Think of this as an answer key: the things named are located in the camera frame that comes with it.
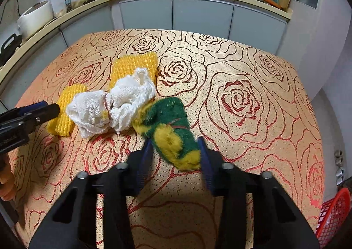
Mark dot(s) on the person's left hand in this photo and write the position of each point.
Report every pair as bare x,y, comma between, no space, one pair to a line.
8,187

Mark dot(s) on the black electric kettle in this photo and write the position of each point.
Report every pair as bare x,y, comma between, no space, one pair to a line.
8,48

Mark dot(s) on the white cloth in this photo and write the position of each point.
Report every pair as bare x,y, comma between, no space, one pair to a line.
95,112

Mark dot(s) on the white shoes pair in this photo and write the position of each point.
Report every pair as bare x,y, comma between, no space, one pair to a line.
340,176

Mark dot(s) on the black spice bottle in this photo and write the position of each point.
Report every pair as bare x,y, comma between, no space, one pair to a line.
68,4

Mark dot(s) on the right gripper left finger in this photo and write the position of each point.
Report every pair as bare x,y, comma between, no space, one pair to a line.
71,221

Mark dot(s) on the beige shoes pair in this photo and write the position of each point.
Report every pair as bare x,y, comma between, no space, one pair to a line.
339,158

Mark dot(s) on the red plastic mesh basket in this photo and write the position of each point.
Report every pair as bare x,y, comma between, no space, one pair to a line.
332,215

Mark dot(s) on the large yellow bubble wrap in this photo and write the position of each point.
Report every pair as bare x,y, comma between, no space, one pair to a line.
126,65

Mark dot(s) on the white rice cooker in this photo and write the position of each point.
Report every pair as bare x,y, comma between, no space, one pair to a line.
33,19

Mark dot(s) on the green yellow scrub sponge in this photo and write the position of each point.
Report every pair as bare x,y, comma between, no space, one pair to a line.
165,122

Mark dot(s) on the rose pattern tablecloth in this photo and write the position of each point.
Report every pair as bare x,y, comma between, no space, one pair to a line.
247,104

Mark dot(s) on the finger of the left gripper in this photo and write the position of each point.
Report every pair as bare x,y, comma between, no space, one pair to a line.
32,107
40,116

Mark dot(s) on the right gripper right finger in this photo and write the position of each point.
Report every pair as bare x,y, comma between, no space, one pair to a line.
278,222

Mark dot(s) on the kitchen base cabinets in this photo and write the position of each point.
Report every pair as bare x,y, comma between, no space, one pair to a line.
249,21

